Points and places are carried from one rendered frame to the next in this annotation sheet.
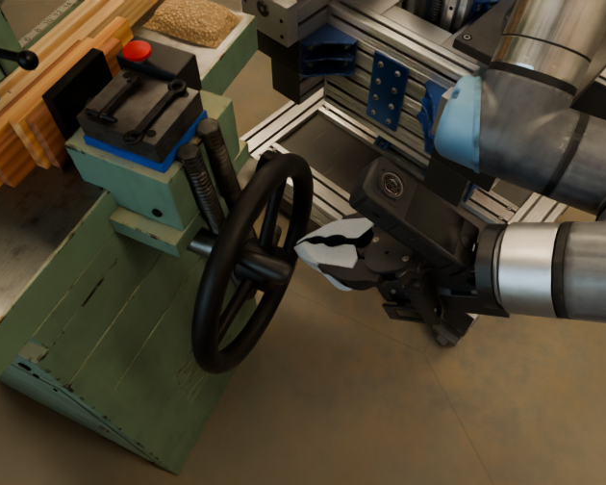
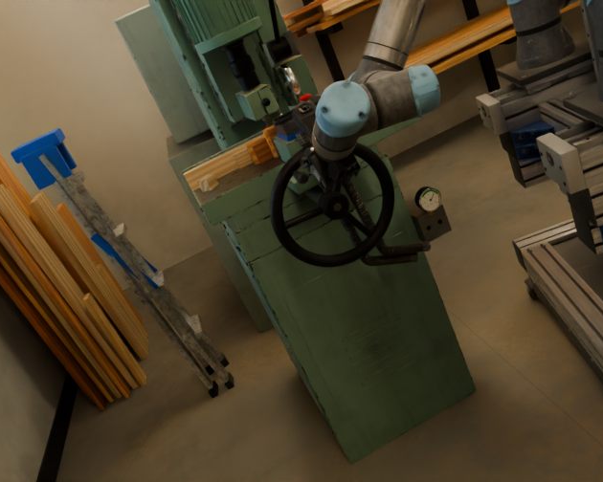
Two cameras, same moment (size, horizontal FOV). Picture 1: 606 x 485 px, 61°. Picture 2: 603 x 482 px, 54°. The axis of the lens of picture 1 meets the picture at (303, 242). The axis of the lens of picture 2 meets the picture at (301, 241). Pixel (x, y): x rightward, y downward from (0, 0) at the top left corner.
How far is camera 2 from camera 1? 1.02 m
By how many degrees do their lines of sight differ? 55
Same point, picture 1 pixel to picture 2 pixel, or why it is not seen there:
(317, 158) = (581, 257)
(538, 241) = not seen: hidden behind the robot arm
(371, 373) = (551, 460)
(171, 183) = (289, 145)
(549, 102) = (367, 66)
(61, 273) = (252, 191)
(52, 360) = (242, 238)
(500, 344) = not seen: outside the picture
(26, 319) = (231, 204)
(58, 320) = (248, 217)
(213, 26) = not seen: hidden behind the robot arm
